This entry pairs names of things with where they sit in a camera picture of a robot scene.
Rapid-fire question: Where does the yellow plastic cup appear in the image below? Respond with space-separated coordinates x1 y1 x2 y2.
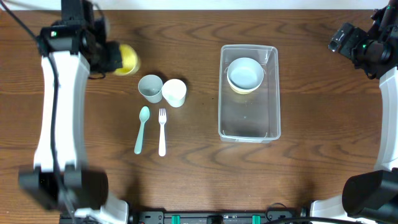
114 44 141 76

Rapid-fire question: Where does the grey plastic cup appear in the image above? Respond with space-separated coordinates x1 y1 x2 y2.
138 75 163 103

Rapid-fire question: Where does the grey plastic bowl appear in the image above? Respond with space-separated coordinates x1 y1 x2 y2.
227 57 264 89

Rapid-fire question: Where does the yellow plastic bowl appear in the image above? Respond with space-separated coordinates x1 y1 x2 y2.
229 82 259 95

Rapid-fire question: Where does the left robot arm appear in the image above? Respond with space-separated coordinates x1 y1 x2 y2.
19 0 134 223

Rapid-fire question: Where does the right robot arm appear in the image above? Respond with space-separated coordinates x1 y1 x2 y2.
306 0 397 223

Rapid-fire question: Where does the clear plastic container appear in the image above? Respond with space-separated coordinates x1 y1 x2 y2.
218 44 281 143

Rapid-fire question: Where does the mint green plastic spoon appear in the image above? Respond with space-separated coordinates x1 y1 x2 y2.
134 106 150 154

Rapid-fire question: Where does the white plastic cup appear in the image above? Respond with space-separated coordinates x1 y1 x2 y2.
162 79 187 108

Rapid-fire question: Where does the white plastic fork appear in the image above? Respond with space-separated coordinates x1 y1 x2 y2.
159 108 167 157

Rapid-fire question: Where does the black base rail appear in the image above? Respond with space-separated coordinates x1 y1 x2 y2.
127 208 299 224

